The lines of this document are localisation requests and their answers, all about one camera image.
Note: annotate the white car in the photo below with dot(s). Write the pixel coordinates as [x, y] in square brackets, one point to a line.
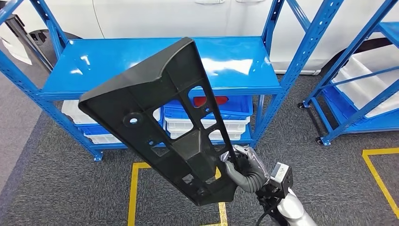
[156, 18]

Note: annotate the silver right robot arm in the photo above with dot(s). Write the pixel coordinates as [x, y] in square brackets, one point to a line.
[293, 209]

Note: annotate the blue metal shelf rack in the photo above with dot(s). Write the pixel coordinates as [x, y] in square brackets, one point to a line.
[93, 62]
[343, 59]

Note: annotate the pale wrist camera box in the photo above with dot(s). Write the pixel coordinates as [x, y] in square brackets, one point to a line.
[280, 174]

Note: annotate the black plastic car part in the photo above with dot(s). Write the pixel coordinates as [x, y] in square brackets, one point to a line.
[140, 93]

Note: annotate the grey metal stand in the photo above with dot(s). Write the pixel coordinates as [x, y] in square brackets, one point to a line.
[29, 42]

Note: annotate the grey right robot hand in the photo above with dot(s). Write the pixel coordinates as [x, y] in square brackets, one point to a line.
[249, 163]

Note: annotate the red tail light part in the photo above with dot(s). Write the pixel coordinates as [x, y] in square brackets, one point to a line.
[218, 100]

